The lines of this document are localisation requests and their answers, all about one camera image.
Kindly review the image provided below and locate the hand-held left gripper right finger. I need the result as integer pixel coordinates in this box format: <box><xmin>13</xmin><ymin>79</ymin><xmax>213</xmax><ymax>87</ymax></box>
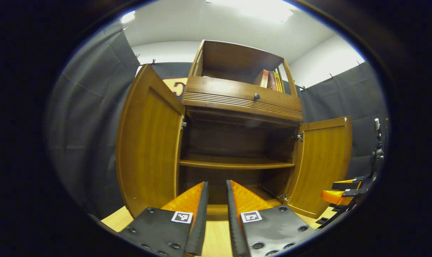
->
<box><xmin>226</xmin><ymin>180</ymin><xmax>320</xmax><ymax>257</ymax></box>

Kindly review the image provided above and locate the wooden shoe cabinet door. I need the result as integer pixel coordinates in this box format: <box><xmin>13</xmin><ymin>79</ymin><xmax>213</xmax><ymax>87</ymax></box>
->
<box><xmin>286</xmin><ymin>116</ymin><xmax>353</xmax><ymax>219</ymax></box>
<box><xmin>115</xmin><ymin>64</ymin><xmax>186</xmax><ymax>218</ymax></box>

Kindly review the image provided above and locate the black backdrop cloth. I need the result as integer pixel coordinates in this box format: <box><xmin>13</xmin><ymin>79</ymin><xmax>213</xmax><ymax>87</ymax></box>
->
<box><xmin>45</xmin><ymin>21</ymin><xmax>390</xmax><ymax>220</ymax></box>

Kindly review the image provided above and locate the small ceiling light panel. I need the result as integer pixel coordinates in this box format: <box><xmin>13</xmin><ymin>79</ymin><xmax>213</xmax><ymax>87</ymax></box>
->
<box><xmin>120</xmin><ymin>10</ymin><xmax>136</xmax><ymax>24</ymax></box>

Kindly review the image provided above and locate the wooden drawer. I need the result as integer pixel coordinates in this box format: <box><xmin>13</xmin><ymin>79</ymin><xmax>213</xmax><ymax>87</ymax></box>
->
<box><xmin>182</xmin><ymin>76</ymin><xmax>303</xmax><ymax>124</ymax></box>

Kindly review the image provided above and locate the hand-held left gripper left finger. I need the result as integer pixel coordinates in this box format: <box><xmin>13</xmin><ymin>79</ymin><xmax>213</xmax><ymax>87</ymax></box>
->
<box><xmin>118</xmin><ymin>181</ymin><xmax>209</xmax><ymax>257</ymax></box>

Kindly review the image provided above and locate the wooden inner shelf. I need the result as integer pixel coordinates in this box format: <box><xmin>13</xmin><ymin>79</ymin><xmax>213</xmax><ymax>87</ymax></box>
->
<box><xmin>179</xmin><ymin>154</ymin><xmax>296</xmax><ymax>170</ymax></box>

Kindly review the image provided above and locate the large ceiling light panel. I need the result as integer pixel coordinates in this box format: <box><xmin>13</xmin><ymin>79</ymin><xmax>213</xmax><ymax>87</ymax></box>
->
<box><xmin>206</xmin><ymin>0</ymin><xmax>295</xmax><ymax>22</ymax></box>

